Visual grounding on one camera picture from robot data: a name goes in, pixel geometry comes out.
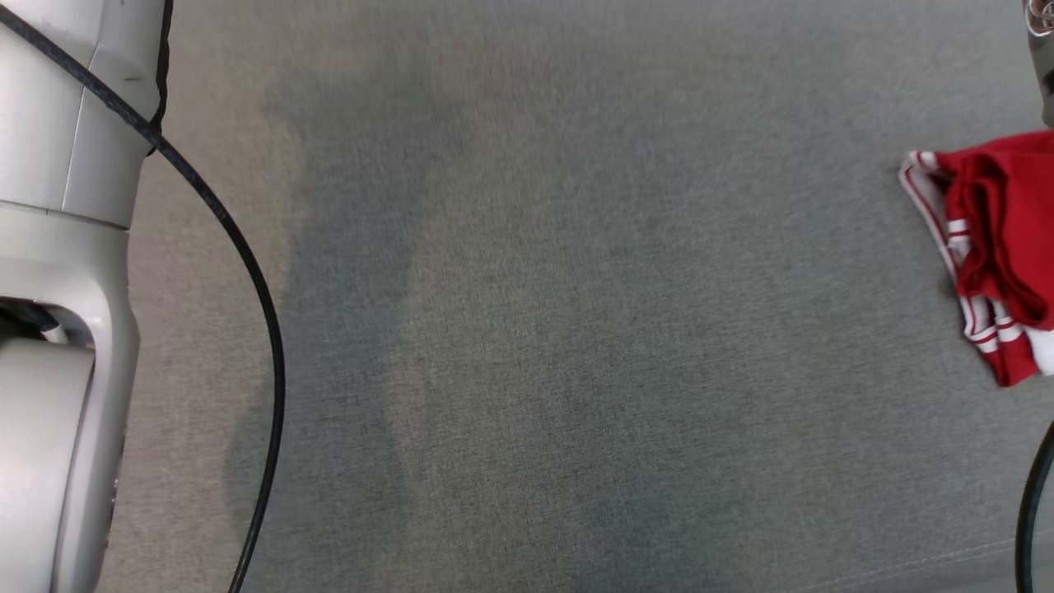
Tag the red white basketball jersey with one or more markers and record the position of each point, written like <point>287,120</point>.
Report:
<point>1005,231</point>

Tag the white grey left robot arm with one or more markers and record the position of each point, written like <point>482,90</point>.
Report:
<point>49,329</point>

